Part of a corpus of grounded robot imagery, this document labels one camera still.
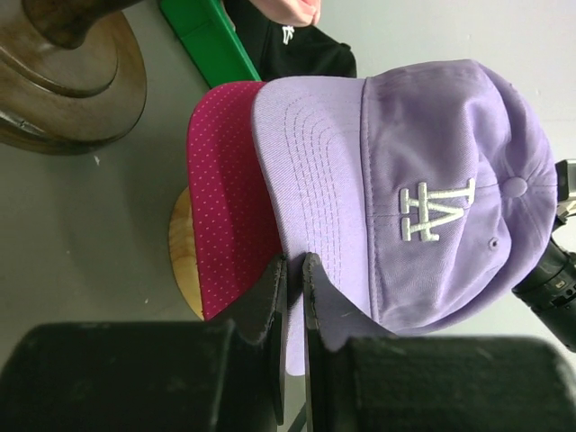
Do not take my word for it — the lavender cap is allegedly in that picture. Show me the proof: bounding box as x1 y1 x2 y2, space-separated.
251 59 557 376

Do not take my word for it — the round wooden hat stand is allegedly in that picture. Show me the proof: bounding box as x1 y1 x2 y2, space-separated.
168 187 204 320

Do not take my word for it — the light pink cap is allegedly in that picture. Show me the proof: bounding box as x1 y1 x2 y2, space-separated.
250 0 322 27

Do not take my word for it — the black beige cap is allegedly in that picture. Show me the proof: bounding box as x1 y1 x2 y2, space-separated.
224 1 356 81

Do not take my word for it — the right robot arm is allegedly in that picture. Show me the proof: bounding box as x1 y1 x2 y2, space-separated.
512 238 575 353

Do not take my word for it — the green plastic bin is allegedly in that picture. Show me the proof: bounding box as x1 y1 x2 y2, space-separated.
159 0 260 88

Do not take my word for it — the dark wooden mannequin stand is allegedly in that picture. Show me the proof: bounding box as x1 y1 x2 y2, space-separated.
1 1 147 155

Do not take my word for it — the magenta cap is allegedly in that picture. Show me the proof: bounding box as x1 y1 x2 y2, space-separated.
186 81 282 320

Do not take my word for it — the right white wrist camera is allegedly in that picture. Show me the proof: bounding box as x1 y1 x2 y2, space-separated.
553 159 576 230

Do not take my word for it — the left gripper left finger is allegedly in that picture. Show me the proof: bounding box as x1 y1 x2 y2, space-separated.
231 255 287 426

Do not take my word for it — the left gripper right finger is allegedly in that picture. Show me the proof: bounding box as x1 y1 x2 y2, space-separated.
302 253 393 431

